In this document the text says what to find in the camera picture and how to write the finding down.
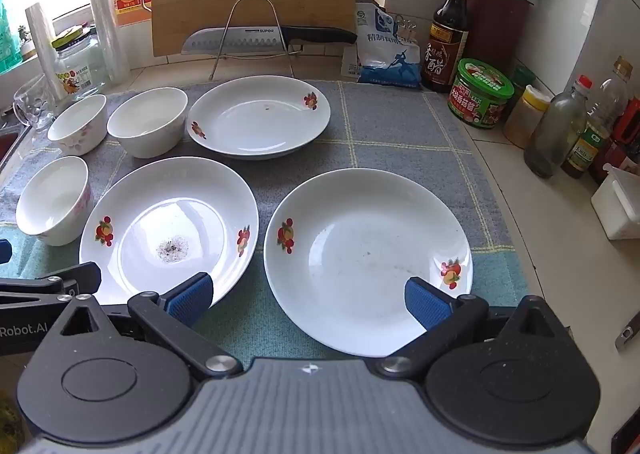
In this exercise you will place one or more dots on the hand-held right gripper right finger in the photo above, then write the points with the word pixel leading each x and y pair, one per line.
pixel 425 304

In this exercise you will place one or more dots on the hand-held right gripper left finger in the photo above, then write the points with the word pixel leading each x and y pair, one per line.
pixel 192 296

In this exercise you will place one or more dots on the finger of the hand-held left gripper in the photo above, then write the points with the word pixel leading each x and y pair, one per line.
pixel 5 252

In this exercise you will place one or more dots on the white floral bowl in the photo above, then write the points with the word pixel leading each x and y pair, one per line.
pixel 50 224
pixel 75 133

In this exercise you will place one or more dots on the white fruit-print plate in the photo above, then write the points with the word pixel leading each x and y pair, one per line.
pixel 360 234
pixel 150 214
pixel 260 128

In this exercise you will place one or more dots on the plain white bowl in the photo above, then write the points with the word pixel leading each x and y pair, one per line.
pixel 150 138

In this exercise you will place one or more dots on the metal sink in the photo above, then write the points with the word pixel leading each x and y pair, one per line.
pixel 7 148

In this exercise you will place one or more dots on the clear glass mug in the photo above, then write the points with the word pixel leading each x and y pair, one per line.
pixel 32 103

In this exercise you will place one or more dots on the plaid dish mat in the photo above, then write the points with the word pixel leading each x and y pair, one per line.
pixel 400 133

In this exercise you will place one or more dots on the glass jar, yellow-black lid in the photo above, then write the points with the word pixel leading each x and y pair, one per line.
pixel 80 68

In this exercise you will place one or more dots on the stack of clear plastic cups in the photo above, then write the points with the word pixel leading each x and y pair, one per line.
pixel 107 23
pixel 45 53

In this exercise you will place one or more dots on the black metal tool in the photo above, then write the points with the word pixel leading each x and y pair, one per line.
pixel 629 334

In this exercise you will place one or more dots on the yellow-capped spice jar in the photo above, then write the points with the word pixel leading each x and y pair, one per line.
pixel 525 121

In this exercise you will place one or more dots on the green plastic bottle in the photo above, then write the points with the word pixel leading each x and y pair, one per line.
pixel 9 38

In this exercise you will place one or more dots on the red-capped glass bottle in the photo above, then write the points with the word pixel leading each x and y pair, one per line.
pixel 555 133

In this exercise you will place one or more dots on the white plastic box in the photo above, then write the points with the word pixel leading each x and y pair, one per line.
pixel 617 206

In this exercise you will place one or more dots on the green-lidded sauce jar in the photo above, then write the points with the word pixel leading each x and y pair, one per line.
pixel 480 93

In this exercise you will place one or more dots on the yellow-capped oil bottle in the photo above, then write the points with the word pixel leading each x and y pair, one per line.
pixel 597 133

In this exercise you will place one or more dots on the green-capped spice jar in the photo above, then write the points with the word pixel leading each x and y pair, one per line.
pixel 522 78

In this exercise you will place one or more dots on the dark vinegar bottle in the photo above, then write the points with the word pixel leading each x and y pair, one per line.
pixel 445 58

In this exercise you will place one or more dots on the blue white salt bag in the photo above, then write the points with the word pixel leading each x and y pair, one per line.
pixel 387 48

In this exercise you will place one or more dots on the red packet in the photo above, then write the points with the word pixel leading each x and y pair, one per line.
pixel 627 133

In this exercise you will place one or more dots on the metal binder clip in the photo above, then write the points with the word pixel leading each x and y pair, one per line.
pixel 411 31
pixel 401 26

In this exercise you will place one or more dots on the dark red knife block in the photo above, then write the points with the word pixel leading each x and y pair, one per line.
pixel 500 23

